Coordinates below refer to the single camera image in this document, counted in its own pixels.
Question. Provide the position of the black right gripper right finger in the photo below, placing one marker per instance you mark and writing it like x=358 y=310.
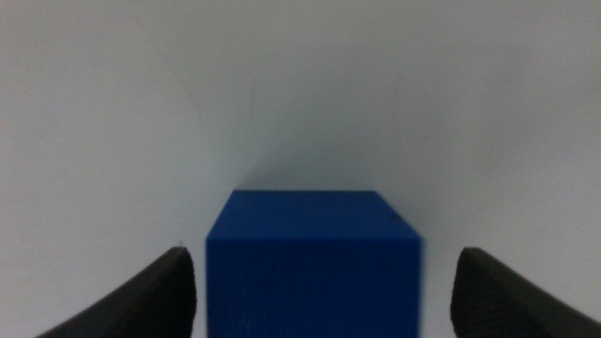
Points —
x=497 y=300

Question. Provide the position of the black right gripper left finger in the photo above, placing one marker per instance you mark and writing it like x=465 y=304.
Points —
x=150 y=300

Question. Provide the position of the blue cube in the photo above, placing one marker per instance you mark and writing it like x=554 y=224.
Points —
x=313 y=267

